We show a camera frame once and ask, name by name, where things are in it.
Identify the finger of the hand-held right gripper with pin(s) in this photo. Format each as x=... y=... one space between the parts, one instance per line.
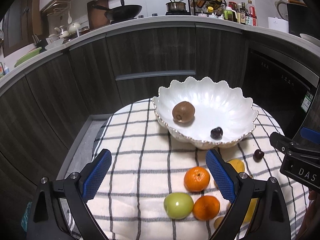
x=281 y=142
x=311 y=133

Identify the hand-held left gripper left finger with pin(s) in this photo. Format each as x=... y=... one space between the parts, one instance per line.
x=96 y=175

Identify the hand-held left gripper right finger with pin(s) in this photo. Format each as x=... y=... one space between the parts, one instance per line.
x=220 y=175

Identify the yellow lemon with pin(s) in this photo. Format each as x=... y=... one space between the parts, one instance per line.
x=237 y=166

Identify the orange mandarin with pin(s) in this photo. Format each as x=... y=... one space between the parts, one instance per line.
x=196 y=179
x=206 y=208

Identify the dark red cherry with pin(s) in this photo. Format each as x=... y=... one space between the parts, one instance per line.
x=216 y=133
x=258 y=155

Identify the yellow mango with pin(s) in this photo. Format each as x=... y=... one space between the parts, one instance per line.
x=250 y=211

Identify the green apple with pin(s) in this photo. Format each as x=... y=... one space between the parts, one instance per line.
x=178 y=205

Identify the white scalloped bowl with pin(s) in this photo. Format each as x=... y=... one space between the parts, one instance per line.
x=220 y=105

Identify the person's right hand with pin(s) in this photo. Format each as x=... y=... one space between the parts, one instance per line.
x=315 y=202

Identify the green label sticker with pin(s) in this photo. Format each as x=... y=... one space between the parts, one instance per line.
x=307 y=101

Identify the checked white cloth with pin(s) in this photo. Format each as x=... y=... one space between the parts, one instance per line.
x=150 y=155

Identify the black dishwasher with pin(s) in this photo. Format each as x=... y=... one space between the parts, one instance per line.
x=275 y=80

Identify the brown kiwi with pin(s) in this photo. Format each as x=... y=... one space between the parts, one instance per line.
x=183 y=112

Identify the teal patterned cloth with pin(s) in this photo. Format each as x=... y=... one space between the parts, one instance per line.
x=25 y=217

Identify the dark wood base cabinets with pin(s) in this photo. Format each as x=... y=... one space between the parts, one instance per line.
x=62 y=92

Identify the white plate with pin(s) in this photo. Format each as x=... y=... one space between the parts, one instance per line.
x=310 y=40

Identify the white box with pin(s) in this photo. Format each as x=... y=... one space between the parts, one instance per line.
x=277 y=24

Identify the black countertop appliance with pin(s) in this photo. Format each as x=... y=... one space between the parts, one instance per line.
x=298 y=17

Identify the white electric kettle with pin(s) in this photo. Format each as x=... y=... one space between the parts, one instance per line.
x=280 y=7

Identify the red label bottle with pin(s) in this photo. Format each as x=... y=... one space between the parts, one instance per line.
x=250 y=13

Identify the dark sauce bottle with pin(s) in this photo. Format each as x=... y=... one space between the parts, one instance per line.
x=242 y=13

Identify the green jug bottle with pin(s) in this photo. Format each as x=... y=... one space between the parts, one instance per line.
x=228 y=14

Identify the white teapot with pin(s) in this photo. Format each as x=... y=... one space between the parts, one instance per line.
x=74 y=27

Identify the brown cutting board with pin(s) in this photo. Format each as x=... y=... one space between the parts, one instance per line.
x=98 y=17

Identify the grey kitchen countertop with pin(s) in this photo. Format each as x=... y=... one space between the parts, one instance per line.
x=150 y=21

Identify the black wok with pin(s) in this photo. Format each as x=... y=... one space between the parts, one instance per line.
x=125 y=11

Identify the steel saucepan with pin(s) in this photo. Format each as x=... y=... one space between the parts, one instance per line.
x=175 y=5

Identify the wall utensil rack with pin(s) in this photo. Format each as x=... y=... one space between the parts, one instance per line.
x=57 y=5

